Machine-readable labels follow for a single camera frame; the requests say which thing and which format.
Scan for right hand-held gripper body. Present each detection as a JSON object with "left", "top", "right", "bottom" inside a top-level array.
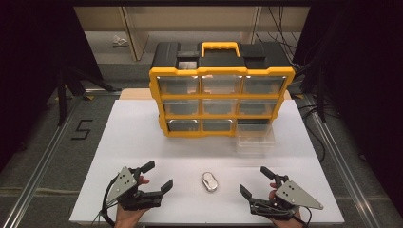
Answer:
[{"left": 249, "top": 174, "right": 325, "bottom": 221}]

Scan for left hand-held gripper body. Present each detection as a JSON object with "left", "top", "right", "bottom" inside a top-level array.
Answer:
[{"left": 105, "top": 166, "right": 165, "bottom": 212}]

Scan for clear plastic drawer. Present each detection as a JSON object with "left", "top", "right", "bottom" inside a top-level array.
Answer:
[{"left": 235, "top": 123, "right": 277, "bottom": 159}]

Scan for yellow black organizer cabinet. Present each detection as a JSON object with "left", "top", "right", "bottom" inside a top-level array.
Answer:
[{"left": 148, "top": 41, "right": 297, "bottom": 139}]

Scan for person's right hand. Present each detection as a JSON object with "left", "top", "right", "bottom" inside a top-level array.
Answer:
[{"left": 268, "top": 181, "right": 306, "bottom": 228}]

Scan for person's left hand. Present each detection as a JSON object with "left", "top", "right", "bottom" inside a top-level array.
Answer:
[{"left": 114, "top": 175, "right": 150, "bottom": 228}]

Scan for wooden board under table top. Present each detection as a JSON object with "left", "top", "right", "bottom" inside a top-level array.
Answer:
[{"left": 119, "top": 87, "right": 293, "bottom": 101}]

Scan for rows of clear closed drawers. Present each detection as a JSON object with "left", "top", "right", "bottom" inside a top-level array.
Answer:
[{"left": 157, "top": 74, "right": 288, "bottom": 133}]

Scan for black tripod stand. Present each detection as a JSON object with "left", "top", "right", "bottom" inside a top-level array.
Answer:
[{"left": 56, "top": 61, "right": 123, "bottom": 127}]

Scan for crumpled white paper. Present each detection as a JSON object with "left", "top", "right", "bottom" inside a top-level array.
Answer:
[{"left": 111, "top": 34, "right": 130, "bottom": 48}]

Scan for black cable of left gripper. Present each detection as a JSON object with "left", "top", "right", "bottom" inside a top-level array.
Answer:
[{"left": 91, "top": 175, "right": 123, "bottom": 228}]

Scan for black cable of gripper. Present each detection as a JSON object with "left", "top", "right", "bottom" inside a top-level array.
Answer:
[
  {"left": 293, "top": 204, "right": 314, "bottom": 228},
  {"left": 91, "top": 175, "right": 123, "bottom": 228}
]

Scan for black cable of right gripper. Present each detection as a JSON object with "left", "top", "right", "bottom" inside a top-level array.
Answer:
[{"left": 293, "top": 204, "right": 314, "bottom": 228}]

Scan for aluminium floor rail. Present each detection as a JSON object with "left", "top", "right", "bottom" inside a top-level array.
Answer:
[
  {"left": 302, "top": 93, "right": 386, "bottom": 228},
  {"left": 0, "top": 94, "right": 84, "bottom": 228}
]

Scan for black floor cable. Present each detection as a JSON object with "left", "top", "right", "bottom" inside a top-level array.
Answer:
[{"left": 298, "top": 103, "right": 327, "bottom": 163}]

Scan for beige wooden post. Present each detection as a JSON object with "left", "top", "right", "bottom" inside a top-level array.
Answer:
[
  {"left": 240, "top": 6, "right": 263, "bottom": 45},
  {"left": 119, "top": 6, "right": 150, "bottom": 62}
]

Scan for bundle of black cables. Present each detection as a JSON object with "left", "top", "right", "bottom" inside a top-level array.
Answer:
[{"left": 255, "top": 6, "right": 307, "bottom": 71}]

